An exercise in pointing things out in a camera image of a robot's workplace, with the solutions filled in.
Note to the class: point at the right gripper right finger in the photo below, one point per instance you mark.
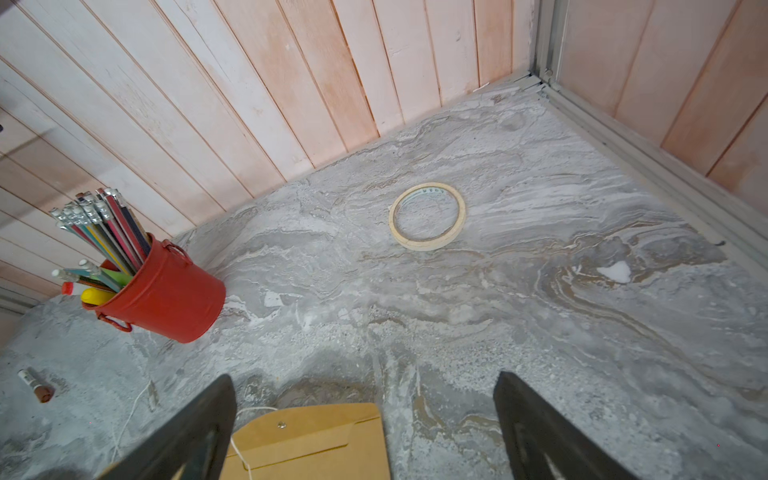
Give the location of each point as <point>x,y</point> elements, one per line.
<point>540,440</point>

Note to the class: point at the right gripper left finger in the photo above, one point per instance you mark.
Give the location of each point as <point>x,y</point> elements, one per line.
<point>191,445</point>

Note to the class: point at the brown file bag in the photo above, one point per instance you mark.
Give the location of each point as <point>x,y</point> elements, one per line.
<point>337,441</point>

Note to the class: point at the red pen holder cup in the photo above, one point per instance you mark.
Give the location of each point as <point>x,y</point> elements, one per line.
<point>169,296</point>

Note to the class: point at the marker pen on table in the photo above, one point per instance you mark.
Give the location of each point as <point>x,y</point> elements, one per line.
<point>43,391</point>

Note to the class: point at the masking tape roll on table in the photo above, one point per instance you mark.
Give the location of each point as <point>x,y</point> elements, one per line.
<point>427,217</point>

